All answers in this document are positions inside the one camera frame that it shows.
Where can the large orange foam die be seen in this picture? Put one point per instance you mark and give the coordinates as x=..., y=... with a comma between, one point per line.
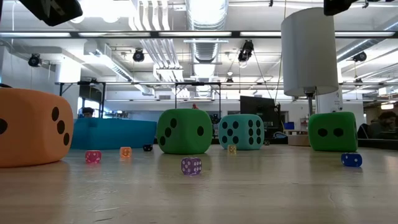
x=31, y=127

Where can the large green foam die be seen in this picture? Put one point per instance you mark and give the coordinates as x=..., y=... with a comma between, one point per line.
x=183, y=132
x=332, y=132

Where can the blue plastic bin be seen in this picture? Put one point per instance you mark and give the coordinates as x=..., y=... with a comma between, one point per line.
x=112, y=133

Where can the small pink die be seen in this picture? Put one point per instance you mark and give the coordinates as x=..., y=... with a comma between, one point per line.
x=93, y=157

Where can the small orange die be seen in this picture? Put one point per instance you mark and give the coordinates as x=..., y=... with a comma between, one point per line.
x=125, y=152

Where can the large teal foam die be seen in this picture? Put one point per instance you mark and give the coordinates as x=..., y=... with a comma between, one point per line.
x=241, y=132

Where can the small yellow die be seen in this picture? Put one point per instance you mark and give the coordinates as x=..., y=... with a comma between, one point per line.
x=231, y=149

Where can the black ceiling spotlight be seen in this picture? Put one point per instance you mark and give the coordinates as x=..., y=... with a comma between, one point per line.
x=35, y=60
x=138, y=55
x=359, y=57

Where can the white cylindrical lamp shade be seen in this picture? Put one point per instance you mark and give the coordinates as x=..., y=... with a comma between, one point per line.
x=309, y=53

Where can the metal lamp pole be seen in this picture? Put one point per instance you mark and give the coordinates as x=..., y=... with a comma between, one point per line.
x=310, y=105

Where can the person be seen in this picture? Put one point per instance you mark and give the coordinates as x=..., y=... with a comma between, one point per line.
x=384, y=124
x=88, y=112

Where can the small blue screen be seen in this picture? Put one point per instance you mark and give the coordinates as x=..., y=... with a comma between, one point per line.
x=289, y=126

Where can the large black monitor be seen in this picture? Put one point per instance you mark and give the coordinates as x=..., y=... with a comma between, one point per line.
x=255, y=105

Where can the round wooden lamp base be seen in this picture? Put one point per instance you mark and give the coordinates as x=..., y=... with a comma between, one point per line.
x=298, y=140

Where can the small blue die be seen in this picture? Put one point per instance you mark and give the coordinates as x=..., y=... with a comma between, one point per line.
x=351, y=160

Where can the small purple die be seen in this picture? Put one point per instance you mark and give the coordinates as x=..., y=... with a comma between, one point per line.
x=191, y=165

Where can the black hanging overhead camera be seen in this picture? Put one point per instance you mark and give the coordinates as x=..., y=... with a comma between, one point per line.
x=247, y=48

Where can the black overhead frame beam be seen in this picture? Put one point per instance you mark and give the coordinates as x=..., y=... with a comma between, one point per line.
x=236, y=34

